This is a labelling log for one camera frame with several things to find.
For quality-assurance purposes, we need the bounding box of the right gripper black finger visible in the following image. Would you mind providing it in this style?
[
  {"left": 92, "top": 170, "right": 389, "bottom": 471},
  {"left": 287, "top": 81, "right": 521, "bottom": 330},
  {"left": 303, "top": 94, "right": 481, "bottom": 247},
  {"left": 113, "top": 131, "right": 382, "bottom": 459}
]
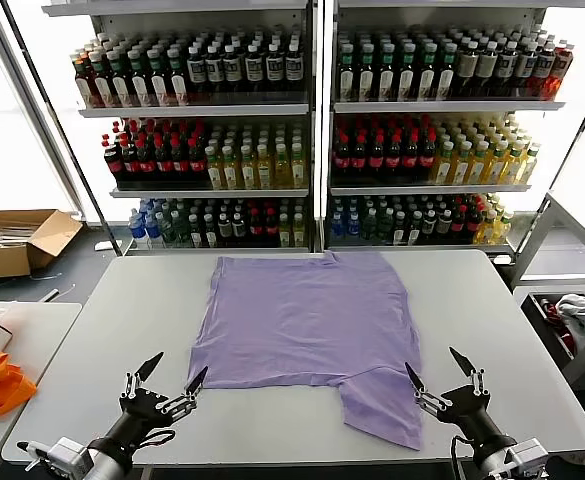
[
  {"left": 403, "top": 361, "right": 449, "bottom": 420},
  {"left": 448, "top": 345, "right": 488, "bottom": 398}
]

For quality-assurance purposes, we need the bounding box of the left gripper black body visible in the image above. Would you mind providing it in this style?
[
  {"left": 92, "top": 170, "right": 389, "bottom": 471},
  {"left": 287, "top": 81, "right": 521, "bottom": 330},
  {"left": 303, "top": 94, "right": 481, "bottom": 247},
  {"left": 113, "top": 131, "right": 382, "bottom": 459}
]
[{"left": 102, "top": 387, "right": 176, "bottom": 451}]

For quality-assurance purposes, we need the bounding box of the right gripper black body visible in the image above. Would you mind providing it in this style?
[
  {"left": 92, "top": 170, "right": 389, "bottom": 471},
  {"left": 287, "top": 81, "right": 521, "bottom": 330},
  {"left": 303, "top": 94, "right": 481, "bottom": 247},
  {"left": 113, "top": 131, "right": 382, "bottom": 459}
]
[{"left": 440, "top": 383, "right": 517, "bottom": 460}]

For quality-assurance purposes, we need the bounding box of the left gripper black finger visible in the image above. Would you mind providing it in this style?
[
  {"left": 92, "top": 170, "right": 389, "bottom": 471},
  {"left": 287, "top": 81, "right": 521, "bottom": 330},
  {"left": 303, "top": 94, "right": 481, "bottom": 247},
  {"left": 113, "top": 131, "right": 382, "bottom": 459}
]
[
  {"left": 123, "top": 351, "right": 165, "bottom": 400},
  {"left": 157, "top": 365, "right": 209, "bottom": 420}
]

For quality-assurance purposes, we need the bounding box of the purple t-shirt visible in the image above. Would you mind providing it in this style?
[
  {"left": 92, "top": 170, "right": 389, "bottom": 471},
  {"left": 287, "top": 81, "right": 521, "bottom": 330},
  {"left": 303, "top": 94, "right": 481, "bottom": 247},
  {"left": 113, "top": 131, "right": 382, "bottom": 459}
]
[{"left": 186, "top": 251, "right": 426, "bottom": 451}]

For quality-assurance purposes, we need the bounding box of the red garment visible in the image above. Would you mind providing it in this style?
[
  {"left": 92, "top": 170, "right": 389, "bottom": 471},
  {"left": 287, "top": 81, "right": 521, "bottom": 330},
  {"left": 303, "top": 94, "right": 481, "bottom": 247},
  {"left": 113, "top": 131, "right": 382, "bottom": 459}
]
[{"left": 539, "top": 297, "right": 576, "bottom": 351}]

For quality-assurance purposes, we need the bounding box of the white grey garment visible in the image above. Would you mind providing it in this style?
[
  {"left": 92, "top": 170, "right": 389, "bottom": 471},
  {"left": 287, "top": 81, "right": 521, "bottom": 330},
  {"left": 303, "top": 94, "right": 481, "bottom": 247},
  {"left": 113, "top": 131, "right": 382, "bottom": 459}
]
[{"left": 554, "top": 293, "right": 585, "bottom": 346}]

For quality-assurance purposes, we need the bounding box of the brown cardboard box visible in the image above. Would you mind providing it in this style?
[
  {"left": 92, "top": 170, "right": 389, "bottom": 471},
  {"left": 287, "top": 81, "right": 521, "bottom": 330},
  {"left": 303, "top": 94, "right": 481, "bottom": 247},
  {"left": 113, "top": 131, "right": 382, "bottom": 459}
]
[{"left": 0, "top": 208, "right": 84, "bottom": 280}]

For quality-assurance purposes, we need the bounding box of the white tubes bundle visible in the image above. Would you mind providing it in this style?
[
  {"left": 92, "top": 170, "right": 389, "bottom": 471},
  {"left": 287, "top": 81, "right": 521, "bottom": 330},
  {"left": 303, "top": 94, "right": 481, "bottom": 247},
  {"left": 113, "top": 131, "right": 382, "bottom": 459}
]
[{"left": 0, "top": 225, "right": 38, "bottom": 249}]

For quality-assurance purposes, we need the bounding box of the thin black slanted pole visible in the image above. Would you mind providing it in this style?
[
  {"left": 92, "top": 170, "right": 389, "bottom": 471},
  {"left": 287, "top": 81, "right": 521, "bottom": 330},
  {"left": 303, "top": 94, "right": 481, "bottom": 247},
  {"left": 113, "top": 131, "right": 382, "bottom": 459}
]
[
  {"left": 513, "top": 64, "right": 585, "bottom": 252},
  {"left": 0, "top": 0, "right": 125, "bottom": 256}
]

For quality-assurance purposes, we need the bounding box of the white metal bottle rack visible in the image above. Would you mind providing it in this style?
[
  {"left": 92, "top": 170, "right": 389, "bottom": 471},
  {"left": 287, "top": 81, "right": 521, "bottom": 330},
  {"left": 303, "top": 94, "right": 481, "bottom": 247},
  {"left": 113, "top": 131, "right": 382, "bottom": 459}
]
[
  {"left": 41, "top": 0, "right": 323, "bottom": 254},
  {"left": 321, "top": 0, "right": 568, "bottom": 254}
]

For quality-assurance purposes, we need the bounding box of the dark tea bottle green label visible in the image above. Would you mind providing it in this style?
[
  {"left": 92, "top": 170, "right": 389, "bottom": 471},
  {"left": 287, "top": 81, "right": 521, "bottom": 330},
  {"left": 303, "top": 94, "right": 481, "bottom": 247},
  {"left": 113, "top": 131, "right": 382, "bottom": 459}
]
[
  {"left": 168, "top": 47, "right": 190, "bottom": 106},
  {"left": 416, "top": 43, "right": 437, "bottom": 100},
  {"left": 111, "top": 49, "right": 133, "bottom": 108},
  {"left": 376, "top": 43, "right": 396, "bottom": 101},
  {"left": 396, "top": 43, "right": 417, "bottom": 101},
  {"left": 338, "top": 43, "right": 356, "bottom": 101},
  {"left": 436, "top": 43, "right": 457, "bottom": 100},
  {"left": 149, "top": 48, "right": 171, "bottom": 107},
  {"left": 93, "top": 51, "right": 115, "bottom": 109},
  {"left": 130, "top": 48, "right": 152, "bottom": 107},
  {"left": 356, "top": 43, "right": 376, "bottom": 101}
]

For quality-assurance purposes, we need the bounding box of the grey slanted pole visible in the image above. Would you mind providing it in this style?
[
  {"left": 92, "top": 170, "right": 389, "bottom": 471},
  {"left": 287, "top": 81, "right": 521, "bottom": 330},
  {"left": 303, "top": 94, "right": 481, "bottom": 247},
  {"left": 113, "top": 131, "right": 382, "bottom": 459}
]
[{"left": 0, "top": 0, "right": 88, "bottom": 219}]

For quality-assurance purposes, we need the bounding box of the dark drink bottle white label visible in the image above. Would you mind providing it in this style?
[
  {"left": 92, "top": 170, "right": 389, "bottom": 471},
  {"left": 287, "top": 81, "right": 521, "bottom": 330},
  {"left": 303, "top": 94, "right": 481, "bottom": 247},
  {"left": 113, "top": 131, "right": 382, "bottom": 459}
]
[
  {"left": 532, "top": 42, "right": 556, "bottom": 99},
  {"left": 496, "top": 42, "right": 518, "bottom": 98},
  {"left": 265, "top": 43, "right": 285, "bottom": 101},
  {"left": 515, "top": 43, "right": 537, "bottom": 98},
  {"left": 205, "top": 44, "right": 225, "bottom": 101},
  {"left": 285, "top": 43, "right": 306, "bottom": 101},
  {"left": 244, "top": 43, "right": 265, "bottom": 101},
  {"left": 186, "top": 45, "right": 207, "bottom": 101},
  {"left": 223, "top": 43, "right": 244, "bottom": 101}
]

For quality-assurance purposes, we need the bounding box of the dark bottle beige label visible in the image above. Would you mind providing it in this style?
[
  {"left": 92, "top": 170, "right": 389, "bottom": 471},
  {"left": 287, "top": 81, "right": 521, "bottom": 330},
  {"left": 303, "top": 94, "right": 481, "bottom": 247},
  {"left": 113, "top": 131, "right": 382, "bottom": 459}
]
[
  {"left": 475, "top": 42, "right": 498, "bottom": 98},
  {"left": 456, "top": 42, "right": 478, "bottom": 99}
]

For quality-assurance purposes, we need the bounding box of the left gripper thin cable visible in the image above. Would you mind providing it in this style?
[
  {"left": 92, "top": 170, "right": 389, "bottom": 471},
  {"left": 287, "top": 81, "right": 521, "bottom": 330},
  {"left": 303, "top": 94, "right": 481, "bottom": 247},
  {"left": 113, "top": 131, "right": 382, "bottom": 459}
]
[{"left": 139, "top": 428, "right": 177, "bottom": 450}]

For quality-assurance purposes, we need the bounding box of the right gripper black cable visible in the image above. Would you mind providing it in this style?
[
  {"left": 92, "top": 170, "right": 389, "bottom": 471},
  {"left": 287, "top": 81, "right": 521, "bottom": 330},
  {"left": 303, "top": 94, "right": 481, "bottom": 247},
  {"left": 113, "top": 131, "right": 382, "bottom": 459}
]
[{"left": 450, "top": 434, "right": 478, "bottom": 480}]

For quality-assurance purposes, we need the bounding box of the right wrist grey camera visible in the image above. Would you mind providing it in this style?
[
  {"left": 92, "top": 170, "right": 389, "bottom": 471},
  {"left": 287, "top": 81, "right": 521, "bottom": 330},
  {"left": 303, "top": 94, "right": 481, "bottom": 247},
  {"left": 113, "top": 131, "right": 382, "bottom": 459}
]
[{"left": 504, "top": 438, "right": 556, "bottom": 476}]

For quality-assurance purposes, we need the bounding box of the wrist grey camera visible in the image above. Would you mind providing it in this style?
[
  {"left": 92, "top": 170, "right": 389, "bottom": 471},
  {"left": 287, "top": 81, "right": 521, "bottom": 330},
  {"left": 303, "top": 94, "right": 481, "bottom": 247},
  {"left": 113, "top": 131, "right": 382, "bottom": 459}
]
[
  {"left": 504, "top": 438, "right": 556, "bottom": 476},
  {"left": 15, "top": 436, "right": 93, "bottom": 476}
]

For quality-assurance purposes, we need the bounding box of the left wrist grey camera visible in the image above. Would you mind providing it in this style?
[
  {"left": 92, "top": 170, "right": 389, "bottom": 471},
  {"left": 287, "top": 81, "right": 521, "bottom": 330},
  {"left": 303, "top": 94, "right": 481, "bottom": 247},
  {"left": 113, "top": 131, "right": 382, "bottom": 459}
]
[{"left": 15, "top": 436, "right": 93, "bottom": 476}]

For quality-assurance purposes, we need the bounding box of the grey metal cart frame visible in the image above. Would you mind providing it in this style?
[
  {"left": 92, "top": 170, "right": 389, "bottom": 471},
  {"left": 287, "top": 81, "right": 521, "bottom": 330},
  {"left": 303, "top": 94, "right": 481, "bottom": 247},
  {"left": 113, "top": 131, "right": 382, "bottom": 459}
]
[{"left": 509, "top": 192, "right": 585, "bottom": 291}]

